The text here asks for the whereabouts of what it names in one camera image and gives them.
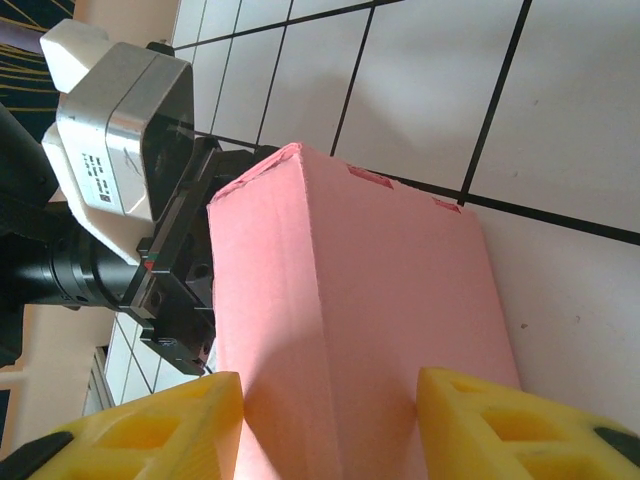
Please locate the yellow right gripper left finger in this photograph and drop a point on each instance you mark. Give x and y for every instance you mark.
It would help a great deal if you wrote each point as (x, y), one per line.
(150, 440)

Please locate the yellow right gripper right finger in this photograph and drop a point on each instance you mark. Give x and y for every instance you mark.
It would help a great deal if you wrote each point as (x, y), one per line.
(500, 430)

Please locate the pink paper box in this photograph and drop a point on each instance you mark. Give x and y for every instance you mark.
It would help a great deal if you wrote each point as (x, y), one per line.
(380, 300)

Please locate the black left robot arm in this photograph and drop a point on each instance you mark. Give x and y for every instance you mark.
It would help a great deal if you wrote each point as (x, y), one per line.
(20, 165)

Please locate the aluminium frame rail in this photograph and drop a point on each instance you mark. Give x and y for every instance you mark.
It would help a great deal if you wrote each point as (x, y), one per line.
(100, 380)

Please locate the silver white wrist camera box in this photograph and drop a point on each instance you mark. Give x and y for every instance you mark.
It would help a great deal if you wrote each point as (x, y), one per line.
(110, 150)

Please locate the dark wall panel yellow lines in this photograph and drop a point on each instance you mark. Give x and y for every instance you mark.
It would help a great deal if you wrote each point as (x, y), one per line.
(30, 60)

